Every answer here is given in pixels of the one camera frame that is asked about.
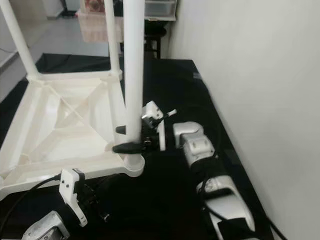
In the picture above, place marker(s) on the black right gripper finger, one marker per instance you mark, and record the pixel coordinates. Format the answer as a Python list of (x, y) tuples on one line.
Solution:
[(121, 129), (127, 148)]

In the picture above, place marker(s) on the white plastic children table top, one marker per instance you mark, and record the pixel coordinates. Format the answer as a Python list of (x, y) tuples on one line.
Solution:
[(60, 135)]

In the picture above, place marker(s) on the black tablecloth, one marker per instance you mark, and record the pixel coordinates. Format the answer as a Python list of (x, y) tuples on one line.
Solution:
[(180, 100)]

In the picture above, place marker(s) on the grey tape piece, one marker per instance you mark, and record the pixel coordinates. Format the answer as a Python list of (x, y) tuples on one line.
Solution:
[(197, 75)]

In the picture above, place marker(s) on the black stool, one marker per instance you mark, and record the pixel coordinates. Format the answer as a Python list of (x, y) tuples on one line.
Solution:
[(157, 37)]

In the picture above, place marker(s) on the beige cloth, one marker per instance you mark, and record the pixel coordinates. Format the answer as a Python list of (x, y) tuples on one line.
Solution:
[(92, 27)]

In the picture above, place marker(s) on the brown printed box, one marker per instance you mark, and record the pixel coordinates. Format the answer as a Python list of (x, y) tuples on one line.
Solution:
[(94, 5)]

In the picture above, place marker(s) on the clear plastic container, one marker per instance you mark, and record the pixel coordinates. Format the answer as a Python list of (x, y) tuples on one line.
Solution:
[(160, 7)]

